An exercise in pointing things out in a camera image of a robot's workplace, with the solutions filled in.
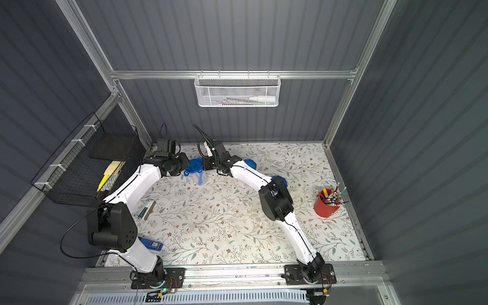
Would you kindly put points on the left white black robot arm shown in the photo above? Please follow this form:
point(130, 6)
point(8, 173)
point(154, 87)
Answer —
point(112, 227)

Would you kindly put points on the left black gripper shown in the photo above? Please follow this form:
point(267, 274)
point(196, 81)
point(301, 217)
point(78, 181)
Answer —
point(181, 162)

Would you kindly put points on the black wire wall basket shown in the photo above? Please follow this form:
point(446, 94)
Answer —
point(73, 178)

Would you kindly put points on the yellow sticky notes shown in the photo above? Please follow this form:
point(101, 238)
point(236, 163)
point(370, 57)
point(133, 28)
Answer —
point(109, 172)

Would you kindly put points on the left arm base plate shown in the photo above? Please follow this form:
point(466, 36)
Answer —
point(172, 278)

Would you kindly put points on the red pen cup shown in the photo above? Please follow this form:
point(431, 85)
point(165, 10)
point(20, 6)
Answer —
point(327, 202)

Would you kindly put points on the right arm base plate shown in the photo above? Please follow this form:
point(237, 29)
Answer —
point(297, 274)

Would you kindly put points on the blue-lid clear jar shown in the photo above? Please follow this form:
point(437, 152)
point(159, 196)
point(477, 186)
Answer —
point(283, 179)
point(251, 163)
point(195, 172)

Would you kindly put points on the blue small box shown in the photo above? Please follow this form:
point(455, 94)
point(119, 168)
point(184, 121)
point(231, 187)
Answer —
point(151, 244)

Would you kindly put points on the white wire mesh basket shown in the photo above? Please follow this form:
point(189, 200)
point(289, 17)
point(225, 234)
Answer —
point(233, 92)

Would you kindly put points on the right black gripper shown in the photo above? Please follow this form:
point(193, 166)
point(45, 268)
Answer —
point(210, 164)

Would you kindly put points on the white tube in basket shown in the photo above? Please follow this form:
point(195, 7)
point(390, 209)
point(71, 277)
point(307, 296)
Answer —
point(263, 99)

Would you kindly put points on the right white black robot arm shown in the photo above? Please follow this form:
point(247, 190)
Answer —
point(276, 203)

